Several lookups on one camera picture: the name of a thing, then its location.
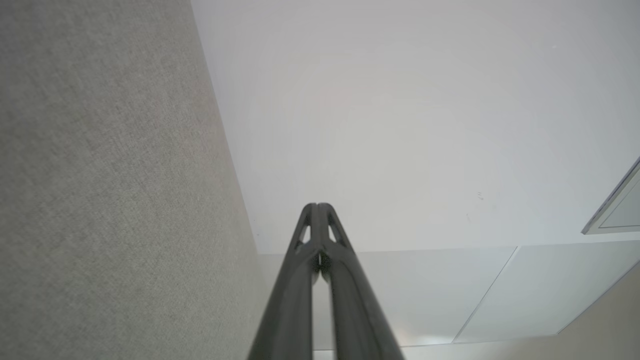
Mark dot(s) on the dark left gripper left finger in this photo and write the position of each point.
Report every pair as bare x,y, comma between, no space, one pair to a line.
290,310

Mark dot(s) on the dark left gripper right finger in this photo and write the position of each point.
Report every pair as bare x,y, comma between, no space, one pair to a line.
355,310

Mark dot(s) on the grey framed panel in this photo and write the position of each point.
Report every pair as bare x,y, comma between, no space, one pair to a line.
625,210

